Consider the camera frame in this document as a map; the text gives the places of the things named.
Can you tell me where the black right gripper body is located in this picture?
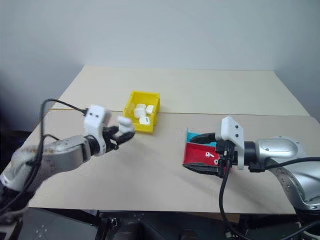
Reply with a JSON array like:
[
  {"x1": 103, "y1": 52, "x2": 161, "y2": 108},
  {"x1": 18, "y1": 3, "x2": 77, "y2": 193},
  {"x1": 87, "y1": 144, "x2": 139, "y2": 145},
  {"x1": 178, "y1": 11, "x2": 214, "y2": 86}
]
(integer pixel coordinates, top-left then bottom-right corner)
[{"x1": 215, "y1": 138, "x2": 238, "y2": 179}]

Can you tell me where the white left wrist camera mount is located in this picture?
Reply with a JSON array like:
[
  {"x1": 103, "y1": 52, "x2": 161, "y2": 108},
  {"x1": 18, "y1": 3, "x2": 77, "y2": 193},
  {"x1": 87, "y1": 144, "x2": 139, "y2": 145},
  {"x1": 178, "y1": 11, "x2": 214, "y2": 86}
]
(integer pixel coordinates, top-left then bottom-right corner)
[{"x1": 83, "y1": 104, "x2": 112, "y2": 157}]

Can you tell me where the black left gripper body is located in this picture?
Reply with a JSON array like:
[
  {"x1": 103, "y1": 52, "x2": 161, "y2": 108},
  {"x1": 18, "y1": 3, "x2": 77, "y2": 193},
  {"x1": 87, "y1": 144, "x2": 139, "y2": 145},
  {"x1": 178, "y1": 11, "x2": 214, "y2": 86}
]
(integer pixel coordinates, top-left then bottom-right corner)
[{"x1": 100, "y1": 125, "x2": 120, "y2": 154}]

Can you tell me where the red plastic tray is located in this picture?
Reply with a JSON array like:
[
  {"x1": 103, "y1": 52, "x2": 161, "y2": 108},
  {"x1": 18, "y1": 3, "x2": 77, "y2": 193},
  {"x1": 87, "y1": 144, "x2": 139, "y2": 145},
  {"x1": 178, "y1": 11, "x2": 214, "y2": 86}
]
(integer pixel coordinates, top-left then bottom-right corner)
[{"x1": 181, "y1": 141, "x2": 224, "y2": 174}]

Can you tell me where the yellow plastic bin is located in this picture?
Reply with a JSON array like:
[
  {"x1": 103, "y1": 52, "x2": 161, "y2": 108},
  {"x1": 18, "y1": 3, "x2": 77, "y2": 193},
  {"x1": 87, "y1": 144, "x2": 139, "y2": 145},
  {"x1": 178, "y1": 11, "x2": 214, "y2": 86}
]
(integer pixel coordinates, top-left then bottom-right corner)
[{"x1": 122, "y1": 90, "x2": 161, "y2": 135}]

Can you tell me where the cyan plastic tray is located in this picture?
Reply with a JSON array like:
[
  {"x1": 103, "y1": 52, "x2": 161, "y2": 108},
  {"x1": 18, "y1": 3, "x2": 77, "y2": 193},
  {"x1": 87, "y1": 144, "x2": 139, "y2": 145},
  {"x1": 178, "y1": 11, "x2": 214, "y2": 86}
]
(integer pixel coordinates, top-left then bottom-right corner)
[{"x1": 185, "y1": 127, "x2": 219, "y2": 147}]

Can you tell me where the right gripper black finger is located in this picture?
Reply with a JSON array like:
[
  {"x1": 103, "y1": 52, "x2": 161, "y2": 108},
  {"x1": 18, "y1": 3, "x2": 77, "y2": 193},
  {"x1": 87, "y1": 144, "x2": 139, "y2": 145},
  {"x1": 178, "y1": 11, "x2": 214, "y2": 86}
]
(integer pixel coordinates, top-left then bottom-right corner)
[
  {"x1": 190, "y1": 132, "x2": 217, "y2": 146},
  {"x1": 182, "y1": 162, "x2": 222, "y2": 178}
]

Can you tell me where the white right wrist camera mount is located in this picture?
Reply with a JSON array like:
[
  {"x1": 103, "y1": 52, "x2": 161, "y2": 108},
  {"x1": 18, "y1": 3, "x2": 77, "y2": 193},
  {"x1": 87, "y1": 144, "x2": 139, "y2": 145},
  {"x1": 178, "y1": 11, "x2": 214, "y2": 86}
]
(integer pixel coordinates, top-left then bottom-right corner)
[{"x1": 214, "y1": 116, "x2": 245, "y2": 171}]

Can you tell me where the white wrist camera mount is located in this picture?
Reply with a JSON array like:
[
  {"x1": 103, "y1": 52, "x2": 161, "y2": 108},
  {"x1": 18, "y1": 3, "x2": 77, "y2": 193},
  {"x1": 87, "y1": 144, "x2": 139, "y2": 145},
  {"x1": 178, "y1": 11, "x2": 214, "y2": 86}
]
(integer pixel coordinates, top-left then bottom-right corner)
[
  {"x1": 83, "y1": 104, "x2": 112, "y2": 157},
  {"x1": 214, "y1": 116, "x2": 245, "y2": 171}
]

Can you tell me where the dark grey dotted panel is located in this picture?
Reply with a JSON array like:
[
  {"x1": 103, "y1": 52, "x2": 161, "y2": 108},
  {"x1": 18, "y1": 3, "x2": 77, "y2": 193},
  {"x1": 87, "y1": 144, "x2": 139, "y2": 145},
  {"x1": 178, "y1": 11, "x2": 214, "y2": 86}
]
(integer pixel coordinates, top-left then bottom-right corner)
[{"x1": 13, "y1": 207, "x2": 101, "y2": 240}]

